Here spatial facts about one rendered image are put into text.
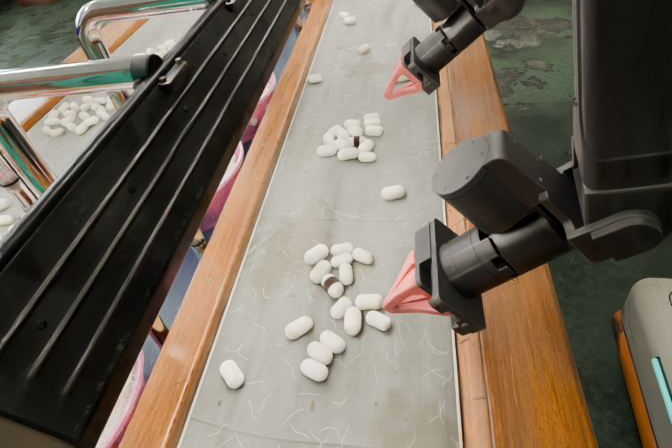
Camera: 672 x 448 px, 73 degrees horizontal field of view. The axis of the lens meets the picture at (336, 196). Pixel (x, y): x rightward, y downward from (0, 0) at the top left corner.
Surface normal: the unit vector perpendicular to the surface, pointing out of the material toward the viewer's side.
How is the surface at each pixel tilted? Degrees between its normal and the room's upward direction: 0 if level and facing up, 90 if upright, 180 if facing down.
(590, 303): 0
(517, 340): 0
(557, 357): 0
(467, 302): 49
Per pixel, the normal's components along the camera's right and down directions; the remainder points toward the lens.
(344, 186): -0.15, -0.74
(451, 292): 0.64, -0.51
